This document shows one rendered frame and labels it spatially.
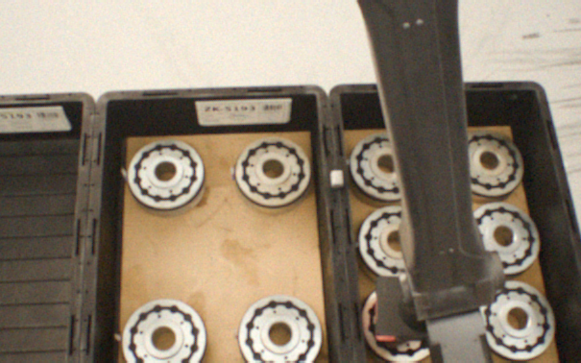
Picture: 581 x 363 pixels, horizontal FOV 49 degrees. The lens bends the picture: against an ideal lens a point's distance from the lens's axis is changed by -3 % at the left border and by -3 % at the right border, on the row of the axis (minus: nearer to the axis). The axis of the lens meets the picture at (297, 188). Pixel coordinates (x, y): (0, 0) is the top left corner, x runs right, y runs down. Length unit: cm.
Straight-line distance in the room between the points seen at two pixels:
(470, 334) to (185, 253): 42
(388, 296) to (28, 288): 46
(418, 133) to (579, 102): 89
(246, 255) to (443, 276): 41
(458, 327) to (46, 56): 88
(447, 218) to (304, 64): 74
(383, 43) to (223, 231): 58
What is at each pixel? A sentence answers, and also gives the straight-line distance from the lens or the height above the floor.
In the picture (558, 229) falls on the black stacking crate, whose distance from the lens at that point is 89.
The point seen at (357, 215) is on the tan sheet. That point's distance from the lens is 90.
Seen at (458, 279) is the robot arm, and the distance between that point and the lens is 53.
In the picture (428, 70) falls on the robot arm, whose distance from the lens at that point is 35.
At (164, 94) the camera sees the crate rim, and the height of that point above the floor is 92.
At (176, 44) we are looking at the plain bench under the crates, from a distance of 119.
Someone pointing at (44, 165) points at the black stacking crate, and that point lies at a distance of 97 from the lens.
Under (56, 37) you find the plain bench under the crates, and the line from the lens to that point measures 125.
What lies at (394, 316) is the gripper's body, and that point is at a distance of 72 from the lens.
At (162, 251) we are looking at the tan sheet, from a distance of 88.
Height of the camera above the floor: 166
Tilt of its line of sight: 66 degrees down
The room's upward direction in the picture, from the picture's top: 8 degrees clockwise
